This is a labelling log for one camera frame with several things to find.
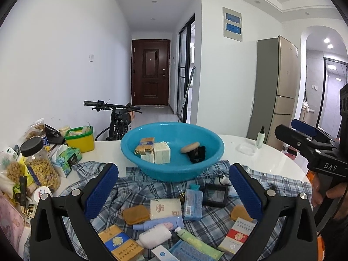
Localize white pump bottle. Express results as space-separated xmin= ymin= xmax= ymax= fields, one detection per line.
xmin=256 ymin=126 xmax=265 ymax=149

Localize beige printed carton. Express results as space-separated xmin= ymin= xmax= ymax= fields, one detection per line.
xmin=154 ymin=141 xmax=171 ymax=164

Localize bag of round snacks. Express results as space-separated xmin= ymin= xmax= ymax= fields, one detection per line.
xmin=0 ymin=147 xmax=26 ymax=196

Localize clear jar with black lid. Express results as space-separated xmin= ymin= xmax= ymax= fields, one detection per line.
xmin=20 ymin=137 xmax=61 ymax=191

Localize white tube with blue logo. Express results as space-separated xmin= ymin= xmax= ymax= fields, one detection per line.
xmin=151 ymin=245 xmax=180 ymax=261

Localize green cream tube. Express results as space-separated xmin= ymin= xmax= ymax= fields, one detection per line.
xmin=174 ymin=226 xmax=225 ymax=260

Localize gold patterned box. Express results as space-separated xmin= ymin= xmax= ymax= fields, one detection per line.
xmin=135 ymin=137 xmax=156 ymax=155

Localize pink padded pouch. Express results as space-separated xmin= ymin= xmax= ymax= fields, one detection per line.
xmin=0 ymin=190 xmax=26 ymax=253

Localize white small bottle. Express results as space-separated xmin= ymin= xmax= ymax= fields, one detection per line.
xmin=139 ymin=226 xmax=172 ymax=249

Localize blue plastic basin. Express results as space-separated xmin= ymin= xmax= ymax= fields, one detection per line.
xmin=120 ymin=122 xmax=225 ymax=182

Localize grey mop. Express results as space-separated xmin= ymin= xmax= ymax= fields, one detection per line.
xmin=178 ymin=66 xmax=197 ymax=123

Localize blue flat packet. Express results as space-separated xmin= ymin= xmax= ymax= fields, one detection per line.
xmin=169 ymin=239 xmax=218 ymax=261

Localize red white medicine box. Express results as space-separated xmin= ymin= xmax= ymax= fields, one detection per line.
xmin=217 ymin=217 xmax=257 ymax=254

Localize white box with red logo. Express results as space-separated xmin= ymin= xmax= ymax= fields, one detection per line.
xmin=150 ymin=198 xmax=182 ymax=221

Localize grey wall panel blue windows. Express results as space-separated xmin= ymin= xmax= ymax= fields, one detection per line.
xmin=222 ymin=7 xmax=243 ymax=42

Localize white desktop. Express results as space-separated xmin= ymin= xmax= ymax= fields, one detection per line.
xmin=49 ymin=134 xmax=312 ymax=196

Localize light blue lotion bottle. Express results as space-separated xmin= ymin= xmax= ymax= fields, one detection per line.
xmin=133 ymin=215 xmax=184 ymax=232

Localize blue tissue packet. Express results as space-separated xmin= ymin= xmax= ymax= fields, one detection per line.
xmin=183 ymin=190 xmax=203 ymax=221

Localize black square display case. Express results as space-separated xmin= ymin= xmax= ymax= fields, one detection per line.
xmin=202 ymin=183 xmax=229 ymax=207

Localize person's right hand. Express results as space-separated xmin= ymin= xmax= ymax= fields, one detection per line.
xmin=311 ymin=174 xmax=348 ymax=219

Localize clear plastic dish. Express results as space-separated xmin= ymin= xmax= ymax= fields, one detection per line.
xmin=236 ymin=143 xmax=257 ymax=156

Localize round beige wooden brush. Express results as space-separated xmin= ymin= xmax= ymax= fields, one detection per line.
xmin=181 ymin=141 xmax=200 ymax=154

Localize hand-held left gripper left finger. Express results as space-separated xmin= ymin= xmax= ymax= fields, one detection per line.
xmin=28 ymin=162 xmax=120 ymax=261

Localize blue plaid shirt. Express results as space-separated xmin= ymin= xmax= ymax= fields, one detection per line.
xmin=24 ymin=160 xmax=313 ymax=261

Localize brown rounded case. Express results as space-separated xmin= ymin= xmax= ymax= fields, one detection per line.
xmin=231 ymin=205 xmax=253 ymax=222
xmin=123 ymin=206 xmax=151 ymax=226

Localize black framed sliding glass door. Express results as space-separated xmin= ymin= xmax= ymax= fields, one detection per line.
xmin=178 ymin=13 xmax=196 ymax=123

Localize white round tub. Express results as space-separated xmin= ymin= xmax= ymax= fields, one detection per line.
xmin=34 ymin=186 xmax=53 ymax=204

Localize yellow blue flat box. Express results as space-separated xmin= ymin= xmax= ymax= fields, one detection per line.
xmin=98 ymin=225 xmax=144 ymax=261

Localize white small device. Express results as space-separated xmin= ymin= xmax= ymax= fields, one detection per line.
xmin=214 ymin=174 xmax=230 ymax=187

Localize clear bag of snacks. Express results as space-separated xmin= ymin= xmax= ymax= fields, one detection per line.
xmin=23 ymin=118 xmax=45 ymax=140

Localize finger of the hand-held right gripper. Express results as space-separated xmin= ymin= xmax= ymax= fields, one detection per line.
xmin=274 ymin=124 xmax=348 ymax=174
xmin=291 ymin=119 xmax=339 ymax=144

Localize yellow container with green rim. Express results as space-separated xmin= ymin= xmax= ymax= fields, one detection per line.
xmin=65 ymin=126 xmax=95 ymax=153

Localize brown entrance door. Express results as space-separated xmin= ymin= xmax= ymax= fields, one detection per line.
xmin=132 ymin=39 xmax=171 ymax=106

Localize black foil package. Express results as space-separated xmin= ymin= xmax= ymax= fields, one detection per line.
xmin=44 ymin=124 xmax=66 ymax=145

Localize orange fabric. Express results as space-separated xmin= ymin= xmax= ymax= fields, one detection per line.
xmin=317 ymin=235 xmax=326 ymax=261

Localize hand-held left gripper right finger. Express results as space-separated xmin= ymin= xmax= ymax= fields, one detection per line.
xmin=229 ymin=163 xmax=318 ymax=261

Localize grey beige refrigerator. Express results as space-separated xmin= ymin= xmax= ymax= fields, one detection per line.
xmin=246 ymin=35 xmax=299 ymax=151

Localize black electric bicycle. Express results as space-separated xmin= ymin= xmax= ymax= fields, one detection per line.
xmin=84 ymin=100 xmax=142 ymax=141

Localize green tissue pack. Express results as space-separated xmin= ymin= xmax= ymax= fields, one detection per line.
xmin=51 ymin=145 xmax=82 ymax=178

